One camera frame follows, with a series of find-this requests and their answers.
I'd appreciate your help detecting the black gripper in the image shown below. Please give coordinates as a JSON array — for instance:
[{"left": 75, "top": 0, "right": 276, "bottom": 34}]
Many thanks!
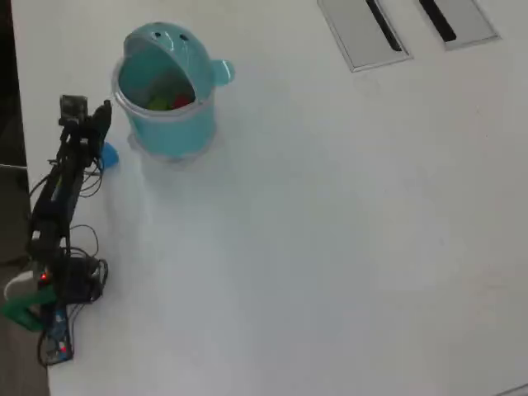
[{"left": 59, "top": 99, "right": 113, "bottom": 160}]

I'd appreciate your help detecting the blue lego block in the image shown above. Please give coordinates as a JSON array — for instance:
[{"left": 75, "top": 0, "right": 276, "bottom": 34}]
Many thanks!
[{"left": 101, "top": 142, "right": 120, "bottom": 170}]

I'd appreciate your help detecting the green lego block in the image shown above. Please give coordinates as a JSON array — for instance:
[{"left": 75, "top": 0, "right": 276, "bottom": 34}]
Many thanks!
[{"left": 147, "top": 95, "right": 174, "bottom": 111}]

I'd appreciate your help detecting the teal whale-shaped bin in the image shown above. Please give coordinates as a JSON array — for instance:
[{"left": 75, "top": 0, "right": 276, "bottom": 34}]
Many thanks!
[{"left": 111, "top": 22, "right": 238, "bottom": 164}]

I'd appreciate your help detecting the green table clamp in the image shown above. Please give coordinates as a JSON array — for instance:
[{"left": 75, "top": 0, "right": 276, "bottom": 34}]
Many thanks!
[{"left": 0, "top": 286, "right": 54, "bottom": 332}]

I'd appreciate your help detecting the blue controller board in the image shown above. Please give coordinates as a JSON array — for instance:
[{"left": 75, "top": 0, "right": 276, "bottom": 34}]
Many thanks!
[{"left": 43, "top": 307, "right": 74, "bottom": 366}]

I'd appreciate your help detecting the black wrist cable bundle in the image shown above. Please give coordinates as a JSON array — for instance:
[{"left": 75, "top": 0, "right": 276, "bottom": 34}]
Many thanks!
[{"left": 80, "top": 156, "right": 104, "bottom": 198}]

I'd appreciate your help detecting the black controller board cable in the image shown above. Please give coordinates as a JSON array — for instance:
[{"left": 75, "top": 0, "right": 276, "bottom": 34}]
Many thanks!
[{"left": 35, "top": 329, "right": 50, "bottom": 368}]

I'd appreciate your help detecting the wide metal cable grommet plate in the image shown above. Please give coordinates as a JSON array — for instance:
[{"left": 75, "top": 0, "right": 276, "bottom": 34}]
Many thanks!
[{"left": 316, "top": 0, "right": 414, "bottom": 73}]

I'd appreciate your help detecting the narrow metal cable grommet plate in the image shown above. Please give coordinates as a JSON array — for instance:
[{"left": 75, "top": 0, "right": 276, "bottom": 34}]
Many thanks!
[{"left": 418, "top": 0, "right": 502, "bottom": 51}]

